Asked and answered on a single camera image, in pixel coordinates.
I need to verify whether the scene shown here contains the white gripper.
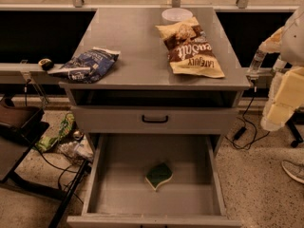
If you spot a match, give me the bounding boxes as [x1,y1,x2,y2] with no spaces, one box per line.
[260,66,304,131]

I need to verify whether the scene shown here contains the green and yellow sponge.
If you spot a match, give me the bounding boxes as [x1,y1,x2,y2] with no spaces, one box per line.
[145,162,173,191]

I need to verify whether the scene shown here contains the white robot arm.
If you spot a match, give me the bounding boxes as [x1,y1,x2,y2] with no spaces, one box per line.
[259,6,304,131]

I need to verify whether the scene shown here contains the grey drawer cabinet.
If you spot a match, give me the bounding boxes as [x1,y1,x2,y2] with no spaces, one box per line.
[58,7,252,228]

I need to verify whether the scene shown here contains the closed top drawer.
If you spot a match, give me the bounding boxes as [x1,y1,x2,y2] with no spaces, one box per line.
[71,105,238,135]

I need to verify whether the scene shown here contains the open middle drawer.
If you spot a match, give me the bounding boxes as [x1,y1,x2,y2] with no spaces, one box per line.
[67,134,241,228]

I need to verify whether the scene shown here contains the clear water bottle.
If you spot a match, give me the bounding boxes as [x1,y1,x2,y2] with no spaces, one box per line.
[248,49,266,75]

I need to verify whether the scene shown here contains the white sneaker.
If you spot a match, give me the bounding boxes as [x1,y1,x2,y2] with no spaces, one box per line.
[281,161,304,184]

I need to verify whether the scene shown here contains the yellow Late July chip bag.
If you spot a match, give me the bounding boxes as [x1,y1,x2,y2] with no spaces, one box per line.
[157,17,225,79]

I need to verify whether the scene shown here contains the blue chip bag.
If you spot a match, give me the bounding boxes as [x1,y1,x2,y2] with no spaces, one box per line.
[48,47,120,84]

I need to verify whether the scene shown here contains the crumpled clear plastic wrap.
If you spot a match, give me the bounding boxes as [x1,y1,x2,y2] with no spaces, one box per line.
[58,140,94,162]

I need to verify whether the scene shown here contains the black yellow tape measure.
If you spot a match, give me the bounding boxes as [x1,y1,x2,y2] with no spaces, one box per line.
[38,58,54,71]

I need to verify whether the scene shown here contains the green snack bag on floor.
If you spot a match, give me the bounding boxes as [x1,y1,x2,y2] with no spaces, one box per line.
[34,113,75,153]

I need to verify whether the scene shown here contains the dark side table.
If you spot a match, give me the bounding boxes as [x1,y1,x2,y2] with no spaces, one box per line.
[0,97,88,228]

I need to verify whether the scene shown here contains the black power cable with adapter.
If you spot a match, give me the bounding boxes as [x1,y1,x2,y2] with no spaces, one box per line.
[224,79,271,151]

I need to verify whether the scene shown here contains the black drawer handle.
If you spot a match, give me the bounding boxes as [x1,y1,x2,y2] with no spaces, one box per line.
[142,115,169,124]

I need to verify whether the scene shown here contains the black floor cables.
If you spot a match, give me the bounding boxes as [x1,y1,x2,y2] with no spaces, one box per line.
[31,142,89,204]

